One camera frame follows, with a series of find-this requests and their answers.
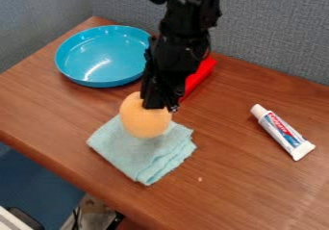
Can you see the white toothpaste tube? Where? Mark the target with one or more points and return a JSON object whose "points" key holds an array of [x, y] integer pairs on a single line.
{"points": [[286, 136]]}

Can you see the light blue folded cloth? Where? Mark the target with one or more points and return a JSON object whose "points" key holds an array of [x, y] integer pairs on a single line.
{"points": [[143, 159]]}

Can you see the blue plate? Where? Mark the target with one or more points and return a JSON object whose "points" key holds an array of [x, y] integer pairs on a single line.
{"points": [[103, 57]]}

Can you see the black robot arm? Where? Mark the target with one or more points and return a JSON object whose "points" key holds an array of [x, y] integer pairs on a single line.
{"points": [[187, 17]]}

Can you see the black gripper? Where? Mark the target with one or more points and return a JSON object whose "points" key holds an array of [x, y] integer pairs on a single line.
{"points": [[173, 59]]}

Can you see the red plastic block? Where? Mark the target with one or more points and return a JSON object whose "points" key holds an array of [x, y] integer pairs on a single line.
{"points": [[198, 77]]}

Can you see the grey object under table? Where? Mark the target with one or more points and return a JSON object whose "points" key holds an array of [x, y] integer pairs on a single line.
{"points": [[92, 215]]}

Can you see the yellow orange foam ball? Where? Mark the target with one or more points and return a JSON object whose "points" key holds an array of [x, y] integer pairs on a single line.
{"points": [[143, 123]]}

